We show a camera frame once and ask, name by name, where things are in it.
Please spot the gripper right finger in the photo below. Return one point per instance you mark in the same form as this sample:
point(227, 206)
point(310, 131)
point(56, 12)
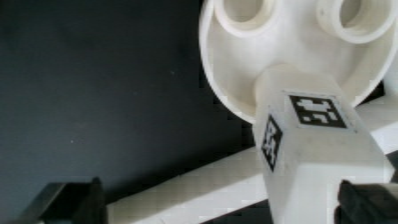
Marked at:
point(367, 203)

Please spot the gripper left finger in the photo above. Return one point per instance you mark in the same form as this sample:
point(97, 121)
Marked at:
point(67, 204)

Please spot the white stool leg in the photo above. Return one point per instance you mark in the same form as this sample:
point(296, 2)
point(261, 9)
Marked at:
point(314, 143)

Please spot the white round stool seat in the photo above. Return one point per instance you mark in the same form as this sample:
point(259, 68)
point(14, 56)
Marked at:
point(332, 36)

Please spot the white front fence bar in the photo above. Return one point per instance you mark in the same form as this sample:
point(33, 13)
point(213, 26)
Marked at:
point(223, 186)

